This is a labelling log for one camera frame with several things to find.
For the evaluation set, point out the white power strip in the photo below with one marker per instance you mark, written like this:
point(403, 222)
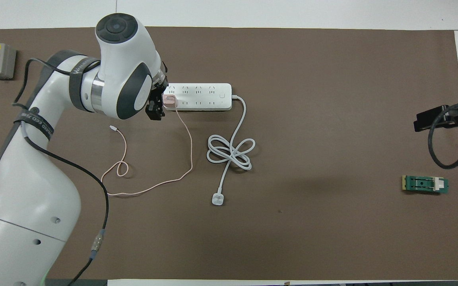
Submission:
point(205, 97)

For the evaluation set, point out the green knife switch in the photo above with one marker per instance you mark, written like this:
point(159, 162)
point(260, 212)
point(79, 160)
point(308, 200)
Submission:
point(424, 184)

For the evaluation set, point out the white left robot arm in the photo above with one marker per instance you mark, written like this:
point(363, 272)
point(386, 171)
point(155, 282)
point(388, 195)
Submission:
point(26, 190)

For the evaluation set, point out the brown table mat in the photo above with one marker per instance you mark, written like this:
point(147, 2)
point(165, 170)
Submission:
point(332, 238)

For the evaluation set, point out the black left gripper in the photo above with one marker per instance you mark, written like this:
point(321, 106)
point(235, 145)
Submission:
point(156, 96)

